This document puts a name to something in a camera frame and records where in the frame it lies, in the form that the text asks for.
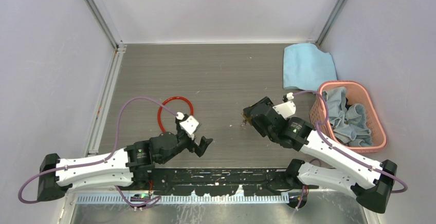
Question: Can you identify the brass padlock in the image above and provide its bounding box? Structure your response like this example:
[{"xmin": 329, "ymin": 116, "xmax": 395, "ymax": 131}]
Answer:
[{"xmin": 242, "ymin": 112, "xmax": 252, "ymax": 126}]

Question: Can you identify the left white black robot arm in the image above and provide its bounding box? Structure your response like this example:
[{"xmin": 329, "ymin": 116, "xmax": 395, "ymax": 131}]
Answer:
[{"xmin": 37, "ymin": 117, "xmax": 213, "ymax": 202}]

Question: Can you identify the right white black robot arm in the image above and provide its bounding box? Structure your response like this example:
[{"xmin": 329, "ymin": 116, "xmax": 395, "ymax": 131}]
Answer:
[{"xmin": 242, "ymin": 97, "xmax": 397, "ymax": 214}]

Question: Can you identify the light blue cloth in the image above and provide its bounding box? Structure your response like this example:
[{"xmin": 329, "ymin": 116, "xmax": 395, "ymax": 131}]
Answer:
[{"xmin": 283, "ymin": 43, "xmax": 337, "ymax": 91}]

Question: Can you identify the grey-blue cloth in basket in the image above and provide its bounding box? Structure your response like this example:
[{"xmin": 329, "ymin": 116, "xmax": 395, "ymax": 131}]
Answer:
[{"xmin": 322, "ymin": 86, "xmax": 373, "ymax": 147}]

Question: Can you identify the pink plastic basket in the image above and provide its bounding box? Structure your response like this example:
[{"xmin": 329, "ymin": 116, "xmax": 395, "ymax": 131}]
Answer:
[{"xmin": 310, "ymin": 81, "xmax": 387, "ymax": 153}]

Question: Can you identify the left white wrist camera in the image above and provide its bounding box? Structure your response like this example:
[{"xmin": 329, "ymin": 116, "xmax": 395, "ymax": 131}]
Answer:
[{"xmin": 179, "ymin": 116, "xmax": 201, "ymax": 140}]

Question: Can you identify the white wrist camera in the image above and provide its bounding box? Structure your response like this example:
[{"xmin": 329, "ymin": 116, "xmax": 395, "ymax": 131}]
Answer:
[
  {"xmin": 273, "ymin": 100, "xmax": 296, "ymax": 119},
  {"xmin": 179, "ymin": 116, "xmax": 201, "ymax": 140}
]

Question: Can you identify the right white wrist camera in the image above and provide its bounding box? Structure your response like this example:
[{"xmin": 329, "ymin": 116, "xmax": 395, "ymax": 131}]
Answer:
[{"xmin": 273, "ymin": 100, "xmax": 296, "ymax": 119}]

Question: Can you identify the red rubber ring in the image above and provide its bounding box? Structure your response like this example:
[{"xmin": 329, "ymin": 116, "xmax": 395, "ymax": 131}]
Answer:
[{"xmin": 157, "ymin": 96, "xmax": 194, "ymax": 133}]

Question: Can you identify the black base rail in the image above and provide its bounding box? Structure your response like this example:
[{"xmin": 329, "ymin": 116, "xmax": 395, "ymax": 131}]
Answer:
[{"xmin": 117, "ymin": 167, "xmax": 319, "ymax": 197}]

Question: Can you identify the white slotted cable duct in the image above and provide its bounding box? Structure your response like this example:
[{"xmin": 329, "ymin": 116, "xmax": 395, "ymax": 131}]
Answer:
[{"xmin": 76, "ymin": 193, "xmax": 289, "ymax": 204}]

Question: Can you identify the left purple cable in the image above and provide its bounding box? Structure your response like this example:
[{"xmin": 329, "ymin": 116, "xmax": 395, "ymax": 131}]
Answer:
[{"xmin": 17, "ymin": 96, "xmax": 185, "ymax": 204}]

